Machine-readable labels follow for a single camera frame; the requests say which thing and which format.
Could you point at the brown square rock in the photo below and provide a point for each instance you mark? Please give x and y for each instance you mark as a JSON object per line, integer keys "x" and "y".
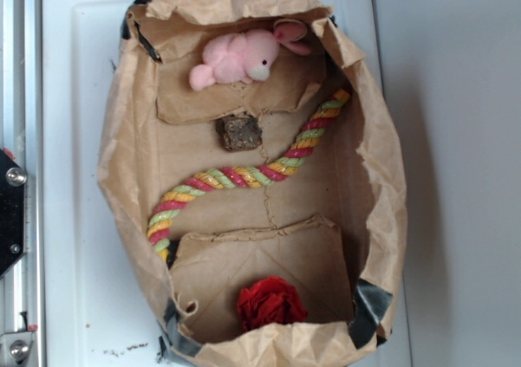
{"x": 239, "y": 133}

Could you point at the brown paper bag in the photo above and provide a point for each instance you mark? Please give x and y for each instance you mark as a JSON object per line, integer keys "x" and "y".
{"x": 336, "y": 230}

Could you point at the pink plush bunny toy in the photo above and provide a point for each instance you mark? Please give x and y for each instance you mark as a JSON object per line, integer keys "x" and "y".
{"x": 247, "y": 57}

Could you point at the red crumpled tissue paper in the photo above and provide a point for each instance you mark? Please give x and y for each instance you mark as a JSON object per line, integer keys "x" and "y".
{"x": 270, "y": 300}

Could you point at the white plastic tray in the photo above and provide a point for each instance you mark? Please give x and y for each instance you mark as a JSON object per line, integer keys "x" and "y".
{"x": 96, "y": 313}

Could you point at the multicolour twisted rope toy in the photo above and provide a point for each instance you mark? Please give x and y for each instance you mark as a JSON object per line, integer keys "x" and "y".
{"x": 230, "y": 177}

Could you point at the black metal bracket plate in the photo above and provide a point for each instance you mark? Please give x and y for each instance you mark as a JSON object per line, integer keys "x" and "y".
{"x": 12, "y": 212}

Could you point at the aluminium frame rail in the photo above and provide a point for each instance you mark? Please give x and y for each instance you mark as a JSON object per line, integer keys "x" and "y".
{"x": 22, "y": 289}

